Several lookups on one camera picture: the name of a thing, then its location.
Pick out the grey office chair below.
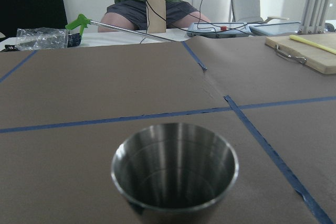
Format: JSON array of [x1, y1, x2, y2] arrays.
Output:
[[231, 0, 289, 24]]

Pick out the clear plastic bag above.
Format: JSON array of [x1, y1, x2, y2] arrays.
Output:
[[15, 27, 69, 51]]

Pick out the green handled reacher tool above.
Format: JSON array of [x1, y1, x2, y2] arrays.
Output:
[[65, 14, 175, 42]]

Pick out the aluminium frame post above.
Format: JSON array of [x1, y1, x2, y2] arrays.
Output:
[[298, 0, 329, 35]]

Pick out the teach pendant near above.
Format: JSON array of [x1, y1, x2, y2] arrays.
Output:
[[186, 22, 251, 39]]

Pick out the wooden upright plank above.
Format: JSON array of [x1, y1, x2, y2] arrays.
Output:
[[145, 0, 166, 34]]

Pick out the teach pendant far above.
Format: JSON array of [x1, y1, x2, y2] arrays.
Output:
[[249, 22, 301, 36]]

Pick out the steel jigger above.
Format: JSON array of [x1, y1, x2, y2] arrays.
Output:
[[111, 123, 239, 223]]

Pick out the seated person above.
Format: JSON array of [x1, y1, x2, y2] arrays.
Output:
[[97, 0, 211, 33]]

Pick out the teach pendant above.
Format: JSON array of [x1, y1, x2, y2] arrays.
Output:
[[186, 22, 251, 39], [249, 22, 301, 36]]

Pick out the bamboo cutting board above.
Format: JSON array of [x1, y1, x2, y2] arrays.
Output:
[[265, 33, 335, 74]]

